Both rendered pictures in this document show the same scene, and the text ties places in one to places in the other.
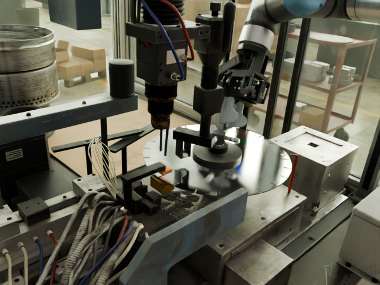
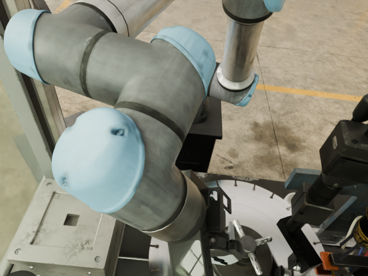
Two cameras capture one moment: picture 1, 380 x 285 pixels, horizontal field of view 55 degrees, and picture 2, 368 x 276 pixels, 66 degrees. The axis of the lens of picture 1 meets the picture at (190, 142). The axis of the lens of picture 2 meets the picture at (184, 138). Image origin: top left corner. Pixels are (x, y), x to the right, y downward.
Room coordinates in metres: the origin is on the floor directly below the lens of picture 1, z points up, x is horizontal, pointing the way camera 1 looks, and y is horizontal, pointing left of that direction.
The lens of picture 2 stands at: (0.97, -0.02, 1.46)
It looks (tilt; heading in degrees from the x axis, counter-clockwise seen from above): 47 degrees down; 222
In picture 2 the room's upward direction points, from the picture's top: 8 degrees clockwise
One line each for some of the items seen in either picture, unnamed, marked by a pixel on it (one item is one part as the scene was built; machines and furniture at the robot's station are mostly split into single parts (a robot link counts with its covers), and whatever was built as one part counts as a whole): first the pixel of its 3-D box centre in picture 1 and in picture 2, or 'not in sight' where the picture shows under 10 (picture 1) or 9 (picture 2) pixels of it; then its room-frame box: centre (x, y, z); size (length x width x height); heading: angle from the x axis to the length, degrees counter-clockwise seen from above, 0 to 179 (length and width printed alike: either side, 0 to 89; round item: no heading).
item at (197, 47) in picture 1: (210, 61); (334, 176); (0.65, -0.03, 1.17); 0.06 x 0.05 x 0.20; 125
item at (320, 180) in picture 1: (307, 167); (78, 235); (0.91, -0.34, 0.82); 0.18 x 0.18 x 0.15; 44
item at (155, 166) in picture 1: (146, 184); (344, 266); (0.59, 0.08, 0.95); 0.10 x 0.03 x 0.07; 134
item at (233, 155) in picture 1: (217, 149); (242, 253); (0.72, -0.06, 0.96); 0.11 x 0.11 x 0.03
